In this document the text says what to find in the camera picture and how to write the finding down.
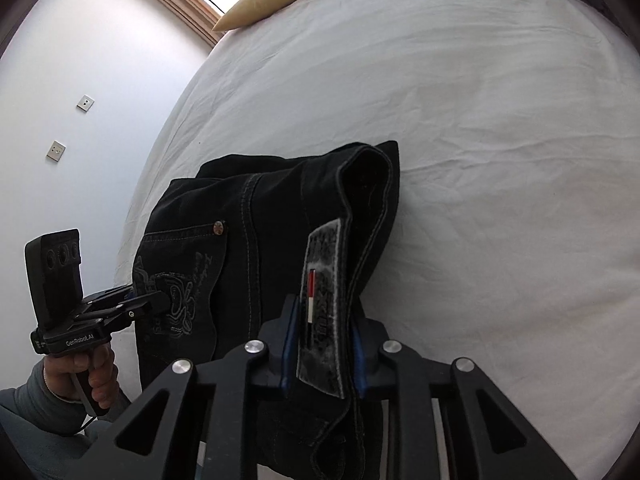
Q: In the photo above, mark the person's left forearm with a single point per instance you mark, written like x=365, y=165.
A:
x=30, y=405

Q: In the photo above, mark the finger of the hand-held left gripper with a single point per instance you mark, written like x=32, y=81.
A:
x=147, y=305
x=115, y=294

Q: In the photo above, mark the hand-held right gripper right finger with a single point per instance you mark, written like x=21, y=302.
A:
x=358, y=355

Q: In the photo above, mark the white bed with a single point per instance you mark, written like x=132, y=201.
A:
x=475, y=135

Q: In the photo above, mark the yellow pillow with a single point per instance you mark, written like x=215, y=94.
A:
x=265, y=0

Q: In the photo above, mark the white wall socket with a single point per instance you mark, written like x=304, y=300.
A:
x=86, y=102
x=55, y=150

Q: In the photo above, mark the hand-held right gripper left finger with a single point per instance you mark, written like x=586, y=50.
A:
x=287, y=355

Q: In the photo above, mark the black pants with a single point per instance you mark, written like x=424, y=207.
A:
x=280, y=200

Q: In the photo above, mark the person's left hand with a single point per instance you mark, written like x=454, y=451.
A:
x=62, y=377

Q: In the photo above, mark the person's leg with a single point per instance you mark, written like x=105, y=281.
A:
x=30, y=455

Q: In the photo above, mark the beige curtain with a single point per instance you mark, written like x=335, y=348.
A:
x=180, y=0

